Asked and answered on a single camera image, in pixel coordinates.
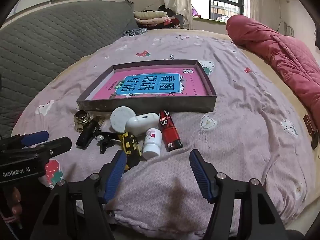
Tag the black lipstick with gold end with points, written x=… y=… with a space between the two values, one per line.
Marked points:
x=86 y=136

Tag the white round ribbed lid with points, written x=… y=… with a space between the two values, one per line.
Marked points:
x=120 y=118

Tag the pile of folded clothes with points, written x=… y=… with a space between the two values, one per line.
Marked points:
x=152 y=17

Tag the dark patterned cloth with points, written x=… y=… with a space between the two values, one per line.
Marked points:
x=133 y=32

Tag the cream curtain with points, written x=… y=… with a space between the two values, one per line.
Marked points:
x=177 y=0

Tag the white sheer curtain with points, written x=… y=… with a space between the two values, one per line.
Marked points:
x=252 y=0

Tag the grey shallow cardboard box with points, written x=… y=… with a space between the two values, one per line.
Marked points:
x=150 y=105

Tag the black hair clip with pearl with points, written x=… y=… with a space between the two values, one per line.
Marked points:
x=107 y=137

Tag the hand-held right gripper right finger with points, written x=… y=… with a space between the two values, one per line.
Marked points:
x=200 y=172

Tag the red lighter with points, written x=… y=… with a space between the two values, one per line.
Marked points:
x=170 y=132

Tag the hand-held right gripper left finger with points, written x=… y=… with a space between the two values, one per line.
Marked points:
x=117 y=172

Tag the grey quilted headboard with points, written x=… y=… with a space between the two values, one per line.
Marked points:
x=50 y=50

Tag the folded patterned cloth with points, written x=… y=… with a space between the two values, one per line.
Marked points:
x=222 y=19

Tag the brass threaded fitting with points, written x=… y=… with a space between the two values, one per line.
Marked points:
x=81 y=120

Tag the purple cloth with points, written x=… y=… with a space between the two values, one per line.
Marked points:
x=195 y=12

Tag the small white bottle pink label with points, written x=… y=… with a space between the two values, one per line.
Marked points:
x=151 y=147

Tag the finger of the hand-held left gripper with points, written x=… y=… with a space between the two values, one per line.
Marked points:
x=57 y=145
x=35 y=137

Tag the red quilt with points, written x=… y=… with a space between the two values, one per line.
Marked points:
x=287 y=55

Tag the white earbuds case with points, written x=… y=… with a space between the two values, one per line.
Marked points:
x=142 y=125

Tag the person's left hand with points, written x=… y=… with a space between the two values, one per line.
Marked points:
x=15 y=200

